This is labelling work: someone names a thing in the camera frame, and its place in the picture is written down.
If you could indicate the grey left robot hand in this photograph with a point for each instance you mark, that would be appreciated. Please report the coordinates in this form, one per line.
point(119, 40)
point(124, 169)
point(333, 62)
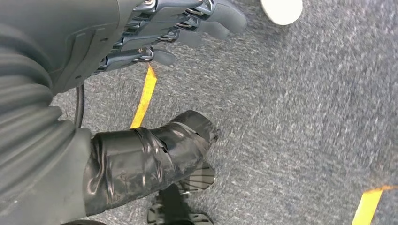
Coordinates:
point(62, 37)

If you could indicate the yellow floor tape square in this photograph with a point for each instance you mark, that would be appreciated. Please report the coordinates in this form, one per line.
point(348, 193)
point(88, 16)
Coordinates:
point(144, 99)
point(367, 208)

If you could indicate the black robot foot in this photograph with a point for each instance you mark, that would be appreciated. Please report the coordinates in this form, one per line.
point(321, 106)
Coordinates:
point(171, 202)

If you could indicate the person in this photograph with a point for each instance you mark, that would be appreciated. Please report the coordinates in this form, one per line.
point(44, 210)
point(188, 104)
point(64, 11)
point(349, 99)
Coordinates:
point(281, 11)

